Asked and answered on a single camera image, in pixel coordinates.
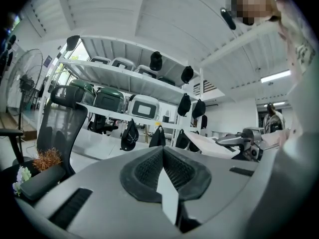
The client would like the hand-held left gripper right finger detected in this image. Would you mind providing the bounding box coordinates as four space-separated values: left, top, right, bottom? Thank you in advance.
163 145 259 227

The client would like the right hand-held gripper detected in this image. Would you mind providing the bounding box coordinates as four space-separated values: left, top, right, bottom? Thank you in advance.
215 127 265 163

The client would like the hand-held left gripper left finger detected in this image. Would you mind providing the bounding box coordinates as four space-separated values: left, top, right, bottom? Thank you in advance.
14 145 180 239

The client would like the person's right forearm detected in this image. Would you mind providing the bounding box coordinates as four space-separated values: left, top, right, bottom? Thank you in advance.
260 129 291 150

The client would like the orange artificial plant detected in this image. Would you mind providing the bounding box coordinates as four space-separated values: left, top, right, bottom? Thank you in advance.
32 147 63 172

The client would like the ceiling tube light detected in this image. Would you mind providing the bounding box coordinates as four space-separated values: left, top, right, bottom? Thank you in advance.
260 69 292 84

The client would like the black swivel chair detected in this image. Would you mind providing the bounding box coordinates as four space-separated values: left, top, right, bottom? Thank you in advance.
87 113 119 135

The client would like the white artificial flower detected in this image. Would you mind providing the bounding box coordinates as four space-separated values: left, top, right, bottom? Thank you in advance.
12 165 33 197

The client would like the black mesh office chair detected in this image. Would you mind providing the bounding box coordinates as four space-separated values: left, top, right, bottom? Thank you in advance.
0 84 88 202

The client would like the white storage case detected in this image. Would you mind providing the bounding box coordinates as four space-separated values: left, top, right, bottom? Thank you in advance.
135 64 159 79
89 56 111 65
127 94 160 120
110 56 137 72

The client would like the green storage case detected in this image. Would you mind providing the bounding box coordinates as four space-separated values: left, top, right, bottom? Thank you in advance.
94 87 125 114
68 79 97 105

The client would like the person's torso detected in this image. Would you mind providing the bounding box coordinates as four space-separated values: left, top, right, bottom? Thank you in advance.
249 0 319 239

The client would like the person's head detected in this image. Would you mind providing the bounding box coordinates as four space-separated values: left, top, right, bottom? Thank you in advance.
225 0 280 26

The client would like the black head-mounted camera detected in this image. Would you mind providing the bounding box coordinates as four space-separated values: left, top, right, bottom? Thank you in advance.
220 7 237 31

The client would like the standing pedestal fan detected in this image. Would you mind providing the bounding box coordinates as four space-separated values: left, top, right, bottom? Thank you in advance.
5 48 44 132

